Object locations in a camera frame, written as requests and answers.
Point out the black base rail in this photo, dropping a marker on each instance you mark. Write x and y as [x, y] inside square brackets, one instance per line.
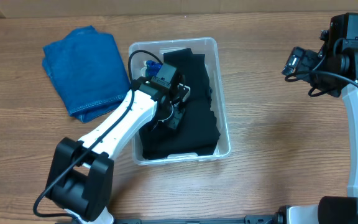
[248, 219]

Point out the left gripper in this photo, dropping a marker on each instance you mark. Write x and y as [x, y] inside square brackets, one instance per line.
[175, 118]

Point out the clear plastic storage bin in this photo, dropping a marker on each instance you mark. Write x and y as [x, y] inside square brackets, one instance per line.
[208, 47]

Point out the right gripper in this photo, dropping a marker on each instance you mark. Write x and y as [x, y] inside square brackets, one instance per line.
[312, 60]

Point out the folded blue denim jeans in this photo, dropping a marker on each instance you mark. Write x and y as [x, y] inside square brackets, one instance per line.
[88, 73]

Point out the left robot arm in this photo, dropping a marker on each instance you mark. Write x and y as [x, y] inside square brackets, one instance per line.
[80, 177]

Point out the sparkly blue green garment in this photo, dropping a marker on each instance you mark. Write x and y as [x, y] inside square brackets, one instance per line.
[152, 68]

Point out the black cloth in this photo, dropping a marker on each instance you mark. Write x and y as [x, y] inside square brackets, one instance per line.
[197, 132]
[192, 66]

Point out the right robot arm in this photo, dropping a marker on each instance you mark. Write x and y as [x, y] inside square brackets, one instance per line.
[331, 71]

